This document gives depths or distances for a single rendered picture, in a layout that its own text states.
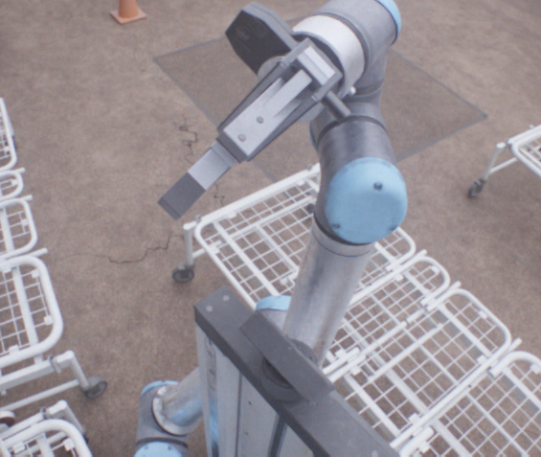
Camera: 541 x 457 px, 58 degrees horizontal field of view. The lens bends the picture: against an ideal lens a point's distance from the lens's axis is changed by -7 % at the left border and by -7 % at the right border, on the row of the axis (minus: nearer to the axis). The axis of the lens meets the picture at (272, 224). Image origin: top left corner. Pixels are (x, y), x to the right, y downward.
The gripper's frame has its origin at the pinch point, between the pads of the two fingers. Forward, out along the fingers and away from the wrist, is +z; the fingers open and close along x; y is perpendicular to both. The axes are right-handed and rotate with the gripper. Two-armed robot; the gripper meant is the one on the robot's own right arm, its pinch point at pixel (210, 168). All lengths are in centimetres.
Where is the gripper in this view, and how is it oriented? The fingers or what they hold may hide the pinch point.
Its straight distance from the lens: 44.4
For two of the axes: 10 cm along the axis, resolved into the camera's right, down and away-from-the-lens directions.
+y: 6.9, 7.0, 1.6
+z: -5.2, 6.4, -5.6
